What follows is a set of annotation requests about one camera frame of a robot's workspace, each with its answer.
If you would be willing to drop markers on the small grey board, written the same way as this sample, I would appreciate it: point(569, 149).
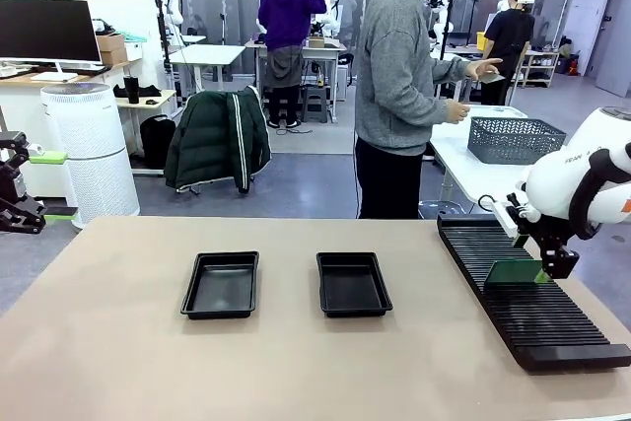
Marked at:
point(494, 78)

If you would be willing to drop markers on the person's right hand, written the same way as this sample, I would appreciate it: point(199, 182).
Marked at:
point(458, 111)

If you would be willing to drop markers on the white air purifier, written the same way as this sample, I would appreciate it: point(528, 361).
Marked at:
point(89, 155)

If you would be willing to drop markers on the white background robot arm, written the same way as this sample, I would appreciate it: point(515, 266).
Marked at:
point(172, 7)
point(439, 2)
point(330, 12)

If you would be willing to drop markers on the person's left hand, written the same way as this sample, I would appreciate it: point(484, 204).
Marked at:
point(480, 70)

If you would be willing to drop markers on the dark green puffer jacket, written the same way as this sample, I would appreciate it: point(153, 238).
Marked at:
point(207, 140)

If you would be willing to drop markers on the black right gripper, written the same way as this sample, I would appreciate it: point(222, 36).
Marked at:
point(537, 229)

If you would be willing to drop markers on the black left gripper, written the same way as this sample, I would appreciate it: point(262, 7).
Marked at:
point(10, 184)

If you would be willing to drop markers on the person's left forearm grey sleeve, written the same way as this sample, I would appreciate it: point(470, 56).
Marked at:
point(451, 71)

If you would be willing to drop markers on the grey plastic basket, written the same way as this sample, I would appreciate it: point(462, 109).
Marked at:
point(512, 142)

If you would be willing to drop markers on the black plastic ESD tray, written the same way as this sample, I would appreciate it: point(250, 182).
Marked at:
point(222, 293)
point(352, 290)

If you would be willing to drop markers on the person in grey sweater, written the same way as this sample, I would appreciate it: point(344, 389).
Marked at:
point(389, 71)

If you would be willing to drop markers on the person in purple hoodie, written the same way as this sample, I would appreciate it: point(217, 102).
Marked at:
point(288, 17)

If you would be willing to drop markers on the black computer monitor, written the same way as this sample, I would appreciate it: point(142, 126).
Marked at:
point(44, 31)

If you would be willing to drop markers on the person's right forearm grey sleeve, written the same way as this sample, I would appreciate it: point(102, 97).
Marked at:
point(431, 113)

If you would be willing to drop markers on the large white work table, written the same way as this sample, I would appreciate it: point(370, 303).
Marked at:
point(458, 160)

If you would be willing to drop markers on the yellow bin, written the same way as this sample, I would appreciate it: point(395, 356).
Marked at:
point(481, 41)

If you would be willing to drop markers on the wooden monitor desk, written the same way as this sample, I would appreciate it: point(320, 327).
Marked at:
point(20, 80)

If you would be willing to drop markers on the brown cardboard box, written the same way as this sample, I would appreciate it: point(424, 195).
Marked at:
point(112, 49)

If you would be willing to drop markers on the black tumbler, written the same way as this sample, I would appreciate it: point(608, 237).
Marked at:
point(131, 91)

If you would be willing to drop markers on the grey background robot table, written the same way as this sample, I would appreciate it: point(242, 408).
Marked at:
point(330, 46)

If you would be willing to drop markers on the black backpack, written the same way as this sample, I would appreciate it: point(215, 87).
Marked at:
point(158, 142)

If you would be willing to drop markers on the black cloth on side table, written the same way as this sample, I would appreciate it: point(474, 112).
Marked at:
point(148, 92)

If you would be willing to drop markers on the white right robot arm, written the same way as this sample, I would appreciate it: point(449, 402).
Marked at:
point(557, 179)

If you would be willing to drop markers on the small wooden side table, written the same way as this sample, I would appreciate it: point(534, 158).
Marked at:
point(162, 98)

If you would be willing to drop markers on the black slotted board rack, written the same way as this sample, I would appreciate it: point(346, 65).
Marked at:
point(542, 322)

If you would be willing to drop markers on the grey step stool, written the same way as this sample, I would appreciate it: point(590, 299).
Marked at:
point(315, 105)

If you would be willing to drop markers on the person in black t-shirt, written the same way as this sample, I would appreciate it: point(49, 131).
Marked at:
point(510, 36)

